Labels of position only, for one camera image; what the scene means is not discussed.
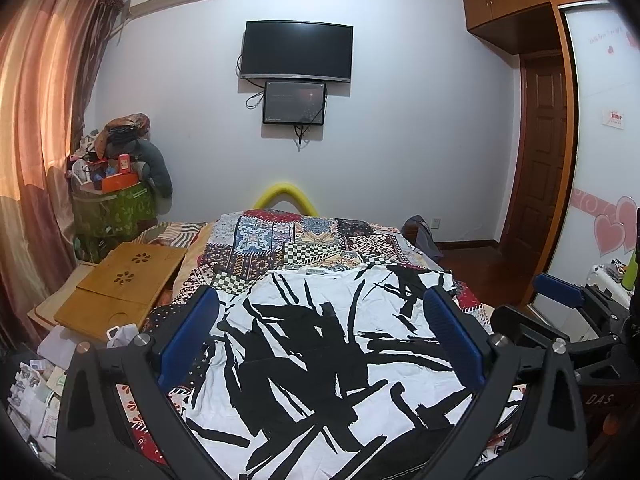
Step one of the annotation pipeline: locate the green patterned storage bag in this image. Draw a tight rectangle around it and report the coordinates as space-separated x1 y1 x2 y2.
73 183 157 263

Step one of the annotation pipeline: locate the small wall monitor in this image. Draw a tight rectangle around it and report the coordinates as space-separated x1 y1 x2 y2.
262 80 326 126

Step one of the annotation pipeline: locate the yellow curved bed rail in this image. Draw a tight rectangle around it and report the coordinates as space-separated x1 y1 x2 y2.
253 182 319 217

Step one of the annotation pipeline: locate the orange box on pile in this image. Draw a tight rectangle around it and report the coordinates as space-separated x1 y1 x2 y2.
101 154 139 193

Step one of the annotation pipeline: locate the grey plush toy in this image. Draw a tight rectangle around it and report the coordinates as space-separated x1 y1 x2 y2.
132 139 174 198

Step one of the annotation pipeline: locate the wooden lap desk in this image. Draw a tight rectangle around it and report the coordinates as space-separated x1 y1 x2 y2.
54 243 186 341

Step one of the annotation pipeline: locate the patchwork patterned bed blanket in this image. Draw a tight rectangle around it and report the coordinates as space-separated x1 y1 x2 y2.
115 209 526 466

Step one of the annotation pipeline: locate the pile of papers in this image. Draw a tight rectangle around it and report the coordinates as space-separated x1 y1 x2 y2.
4 324 141 461

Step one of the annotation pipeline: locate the wooden overhead cabinet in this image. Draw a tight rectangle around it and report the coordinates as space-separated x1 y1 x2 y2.
463 0 561 55

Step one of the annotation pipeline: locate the grey bag by bed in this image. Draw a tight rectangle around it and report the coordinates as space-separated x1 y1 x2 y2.
400 214 444 263

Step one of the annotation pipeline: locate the brown wooden door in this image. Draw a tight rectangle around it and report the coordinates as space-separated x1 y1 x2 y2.
499 52 569 306

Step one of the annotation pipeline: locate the large wall television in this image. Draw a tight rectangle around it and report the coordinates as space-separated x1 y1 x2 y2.
240 21 354 82

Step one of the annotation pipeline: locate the white wardrobe sliding door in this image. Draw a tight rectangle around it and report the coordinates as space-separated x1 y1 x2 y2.
549 3 639 284

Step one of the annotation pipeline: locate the black and white shirt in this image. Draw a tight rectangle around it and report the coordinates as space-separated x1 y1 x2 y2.
183 266 473 479

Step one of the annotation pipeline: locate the pink orange curtain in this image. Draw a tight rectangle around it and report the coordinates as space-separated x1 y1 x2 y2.
1 0 124 344

